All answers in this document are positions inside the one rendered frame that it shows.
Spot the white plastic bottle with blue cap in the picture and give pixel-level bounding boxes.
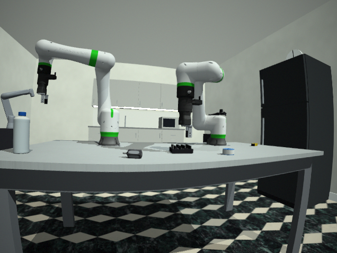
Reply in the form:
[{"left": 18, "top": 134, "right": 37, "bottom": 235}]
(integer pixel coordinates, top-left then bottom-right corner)
[{"left": 13, "top": 112, "right": 30, "bottom": 153}]

